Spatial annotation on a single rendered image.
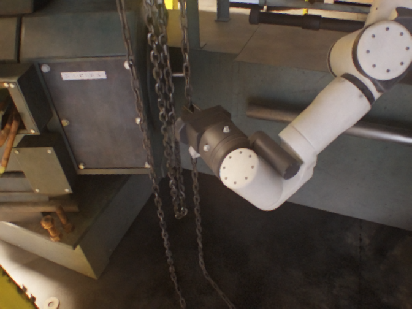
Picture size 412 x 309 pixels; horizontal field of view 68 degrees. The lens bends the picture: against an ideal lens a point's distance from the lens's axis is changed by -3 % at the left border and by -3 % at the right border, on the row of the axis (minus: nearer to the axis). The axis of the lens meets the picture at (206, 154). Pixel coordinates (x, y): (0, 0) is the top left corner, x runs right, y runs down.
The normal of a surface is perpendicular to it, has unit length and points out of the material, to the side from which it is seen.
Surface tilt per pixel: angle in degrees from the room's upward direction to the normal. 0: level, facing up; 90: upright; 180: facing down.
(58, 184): 90
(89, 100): 90
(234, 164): 37
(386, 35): 61
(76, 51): 45
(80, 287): 0
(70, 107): 90
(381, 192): 90
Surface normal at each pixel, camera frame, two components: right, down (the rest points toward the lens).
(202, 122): -0.03, -0.76
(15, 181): -0.03, 0.22
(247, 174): -0.55, -0.42
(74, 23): -0.04, -0.08
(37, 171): -0.01, 0.65
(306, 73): -0.35, 0.61
